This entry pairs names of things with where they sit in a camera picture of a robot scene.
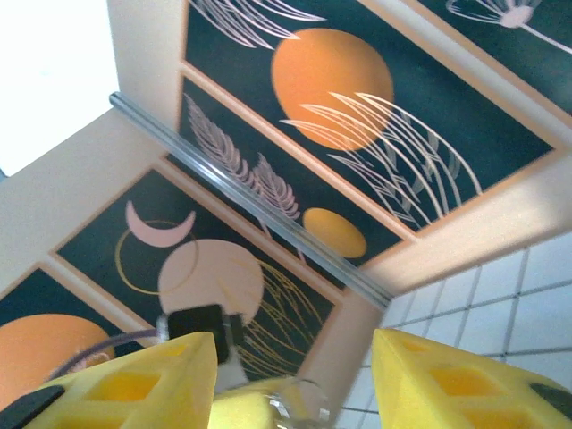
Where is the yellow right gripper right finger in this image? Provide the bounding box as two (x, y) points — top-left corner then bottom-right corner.
(373, 328), (572, 429)

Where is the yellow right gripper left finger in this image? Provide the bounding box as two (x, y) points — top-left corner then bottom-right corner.
(0, 332), (220, 429)

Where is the metal key holder with rings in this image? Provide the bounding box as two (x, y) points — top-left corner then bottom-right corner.
(266, 377), (332, 429)

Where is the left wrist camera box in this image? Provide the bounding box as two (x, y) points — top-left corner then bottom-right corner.
(156, 303), (249, 390)

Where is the aluminium corner post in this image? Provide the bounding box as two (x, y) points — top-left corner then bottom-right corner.
(108, 91), (392, 310)

